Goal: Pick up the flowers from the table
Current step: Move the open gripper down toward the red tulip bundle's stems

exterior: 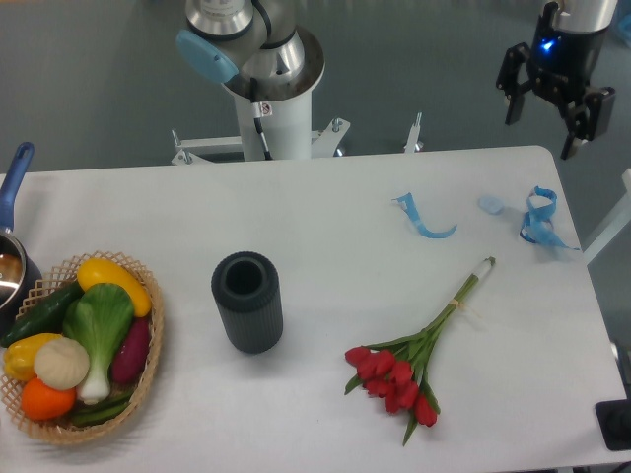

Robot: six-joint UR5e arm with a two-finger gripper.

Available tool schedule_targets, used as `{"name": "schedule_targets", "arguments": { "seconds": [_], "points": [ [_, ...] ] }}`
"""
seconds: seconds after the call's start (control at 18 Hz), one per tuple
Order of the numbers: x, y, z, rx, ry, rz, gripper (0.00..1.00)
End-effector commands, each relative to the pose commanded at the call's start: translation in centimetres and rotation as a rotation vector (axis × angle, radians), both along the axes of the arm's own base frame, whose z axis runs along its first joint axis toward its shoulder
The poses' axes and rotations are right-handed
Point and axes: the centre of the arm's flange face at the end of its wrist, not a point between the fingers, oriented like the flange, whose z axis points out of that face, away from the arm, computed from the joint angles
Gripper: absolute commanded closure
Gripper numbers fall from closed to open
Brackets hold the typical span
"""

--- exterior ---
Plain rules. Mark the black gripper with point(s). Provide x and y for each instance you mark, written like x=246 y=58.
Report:
x=567 y=41

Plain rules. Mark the red tulip bouquet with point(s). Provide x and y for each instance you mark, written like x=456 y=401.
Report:
x=397 y=371

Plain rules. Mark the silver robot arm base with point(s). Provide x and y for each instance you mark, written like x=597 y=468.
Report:
x=254 y=48

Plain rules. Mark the light blue round cap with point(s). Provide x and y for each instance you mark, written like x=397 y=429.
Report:
x=491 y=205

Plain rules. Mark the blue ribbon tangle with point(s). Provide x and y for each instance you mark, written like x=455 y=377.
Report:
x=537 y=226

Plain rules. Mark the blue ribbon strip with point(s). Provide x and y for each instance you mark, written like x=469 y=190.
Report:
x=407 y=204

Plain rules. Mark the white metal robot stand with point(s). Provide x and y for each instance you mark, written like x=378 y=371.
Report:
x=268 y=130

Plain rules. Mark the black device at edge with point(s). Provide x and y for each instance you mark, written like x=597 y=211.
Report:
x=614 y=423

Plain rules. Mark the dark grey ribbed vase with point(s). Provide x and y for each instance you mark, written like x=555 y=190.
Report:
x=246 y=288

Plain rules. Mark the purple sweet potato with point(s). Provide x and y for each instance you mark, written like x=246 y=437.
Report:
x=131 y=357

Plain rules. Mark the green bok choy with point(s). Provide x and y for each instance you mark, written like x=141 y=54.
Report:
x=99 y=321

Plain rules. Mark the woven wicker basket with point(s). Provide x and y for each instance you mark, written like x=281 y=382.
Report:
x=64 y=431

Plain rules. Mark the green bean pods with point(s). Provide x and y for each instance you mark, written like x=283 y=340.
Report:
x=101 y=412

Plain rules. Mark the green cucumber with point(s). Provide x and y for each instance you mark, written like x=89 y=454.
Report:
x=44 y=317

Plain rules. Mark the beige steamed bun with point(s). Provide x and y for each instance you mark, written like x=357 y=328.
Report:
x=61 y=363

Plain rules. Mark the yellow bell pepper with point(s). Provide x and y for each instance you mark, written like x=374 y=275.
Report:
x=19 y=358

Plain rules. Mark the orange fruit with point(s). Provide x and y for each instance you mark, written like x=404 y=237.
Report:
x=42 y=403

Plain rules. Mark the white frame bar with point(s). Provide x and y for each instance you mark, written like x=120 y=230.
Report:
x=611 y=225

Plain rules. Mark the blue handled saucepan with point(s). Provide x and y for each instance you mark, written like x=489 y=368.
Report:
x=18 y=272

